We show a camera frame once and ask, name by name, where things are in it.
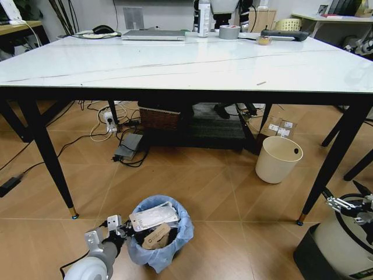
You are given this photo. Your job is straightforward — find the black handheld controller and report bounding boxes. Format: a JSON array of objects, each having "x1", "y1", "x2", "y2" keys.
[{"x1": 260, "y1": 28, "x2": 310, "y2": 43}]

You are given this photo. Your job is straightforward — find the pale yellow woven basket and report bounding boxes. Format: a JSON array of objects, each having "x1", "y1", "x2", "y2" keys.
[{"x1": 275, "y1": 17, "x2": 302, "y2": 32}]

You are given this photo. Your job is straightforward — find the black hanging cable bundle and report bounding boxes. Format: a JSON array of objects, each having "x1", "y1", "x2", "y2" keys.
[{"x1": 48, "y1": 0, "x2": 81, "y2": 36}]

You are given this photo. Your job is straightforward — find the cardboard box with labels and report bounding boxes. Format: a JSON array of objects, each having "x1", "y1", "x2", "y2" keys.
[{"x1": 257, "y1": 115, "x2": 298, "y2": 139}]

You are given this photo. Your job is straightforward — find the light wooden cabinet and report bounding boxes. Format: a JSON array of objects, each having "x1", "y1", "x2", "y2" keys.
[{"x1": 247, "y1": 8, "x2": 278, "y2": 33}]

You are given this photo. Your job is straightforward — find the black shoe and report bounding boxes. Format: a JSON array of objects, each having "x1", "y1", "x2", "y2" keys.
[{"x1": 213, "y1": 102, "x2": 231, "y2": 120}]

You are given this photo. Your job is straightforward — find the white plastic blister package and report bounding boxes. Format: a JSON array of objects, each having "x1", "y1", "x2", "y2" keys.
[{"x1": 129, "y1": 200, "x2": 179, "y2": 233}]

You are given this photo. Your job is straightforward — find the trash bin with blue liner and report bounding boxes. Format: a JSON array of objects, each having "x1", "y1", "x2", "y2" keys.
[{"x1": 126, "y1": 194, "x2": 195, "y2": 274}]

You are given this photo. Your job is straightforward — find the cream plastic waste bin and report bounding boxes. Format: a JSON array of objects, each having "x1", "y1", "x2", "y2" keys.
[{"x1": 255, "y1": 136, "x2": 304, "y2": 185}]

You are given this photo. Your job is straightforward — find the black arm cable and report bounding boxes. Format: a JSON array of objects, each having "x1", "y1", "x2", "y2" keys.
[{"x1": 59, "y1": 252, "x2": 90, "y2": 277}]

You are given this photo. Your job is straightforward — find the grey duct tape roll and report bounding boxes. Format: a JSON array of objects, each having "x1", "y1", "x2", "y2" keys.
[{"x1": 219, "y1": 24, "x2": 241, "y2": 40}]

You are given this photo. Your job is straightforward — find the black power adapter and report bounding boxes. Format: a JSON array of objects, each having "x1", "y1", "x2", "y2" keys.
[{"x1": 0, "y1": 173, "x2": 24, "y2": 198}]

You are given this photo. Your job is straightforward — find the brown wooden desk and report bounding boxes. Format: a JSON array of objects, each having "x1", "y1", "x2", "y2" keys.
[{"x1": 0, "y1": 19, "x2": 44, "y2": 38}]

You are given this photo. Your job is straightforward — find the pale wooden desk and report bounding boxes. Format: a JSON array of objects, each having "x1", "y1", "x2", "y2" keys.
[{"x1": 290, "y1": 12, "x2": 373, "y2": 47}]

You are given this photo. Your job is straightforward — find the brown wicker basket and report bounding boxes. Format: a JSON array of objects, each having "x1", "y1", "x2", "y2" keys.
[{"x1": 138, "y1": 107, "x2": 181, "y2": 131}]

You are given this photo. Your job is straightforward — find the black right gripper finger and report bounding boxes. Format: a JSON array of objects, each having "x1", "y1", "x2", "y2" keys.
[
  {"x1": 351, "y1": 180, "x2": 373, "y2": 205},
  {"x1": 322, "y1": 187, "x2": 354, "y2": 211}
]

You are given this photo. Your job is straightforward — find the white marble table black legs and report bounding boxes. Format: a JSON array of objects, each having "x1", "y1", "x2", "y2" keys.
[{"x1": 0, "y1": 28, "x2": 373, "y2": 227}]

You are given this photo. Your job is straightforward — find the white power strip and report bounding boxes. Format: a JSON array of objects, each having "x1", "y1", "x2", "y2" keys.
[{"x1": 98, "y1": 108, "x2": 119, "y2": 134}]

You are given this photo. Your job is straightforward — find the black low platform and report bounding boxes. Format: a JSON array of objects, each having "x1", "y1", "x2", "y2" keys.
[{"x1": 151, "y1": 114, "x2": 245, "y2": 153}]

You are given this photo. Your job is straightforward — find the white and black robot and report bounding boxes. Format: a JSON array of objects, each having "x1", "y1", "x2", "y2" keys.
[{"x1": 193, "y1": 0, "x2": 257, "y2": 30}]

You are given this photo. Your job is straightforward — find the white looped floor cable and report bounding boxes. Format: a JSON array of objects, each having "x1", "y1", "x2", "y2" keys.
[{"x1": 89, "y1": 104, "x2": 129, "y2": 143}]

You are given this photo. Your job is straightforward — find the pale mouse pad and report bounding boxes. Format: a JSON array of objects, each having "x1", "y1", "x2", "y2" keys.
[{"x1": 72, "y1": 30, "x2": 122, "y2": 39}]

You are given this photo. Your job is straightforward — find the black computer mouse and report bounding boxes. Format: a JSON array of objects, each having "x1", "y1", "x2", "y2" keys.
[{"x1": 92, "y1": 24, "x2": 115, "y2": 34}]

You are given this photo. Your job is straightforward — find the silver closed laptop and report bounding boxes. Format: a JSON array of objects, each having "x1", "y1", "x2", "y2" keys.
[{"x1": 120, "y1": 29, "x2": 187, "y2": 42}]

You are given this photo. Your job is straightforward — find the grey flat metal box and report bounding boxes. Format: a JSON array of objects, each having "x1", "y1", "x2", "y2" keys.
[{"x1": 113, "y1": 133, "x2": 144, "y2": 161}]

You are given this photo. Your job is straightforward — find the black floor cable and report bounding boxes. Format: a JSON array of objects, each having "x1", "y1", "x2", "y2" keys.
[{"x1": 49, "y1": 100, "x2": 101, "y2": 158}]

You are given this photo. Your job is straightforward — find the white plastic bottle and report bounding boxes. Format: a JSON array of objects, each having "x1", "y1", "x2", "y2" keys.
[{"x1": 197, "y1": 0, "x2": 212, "y2": 39}]

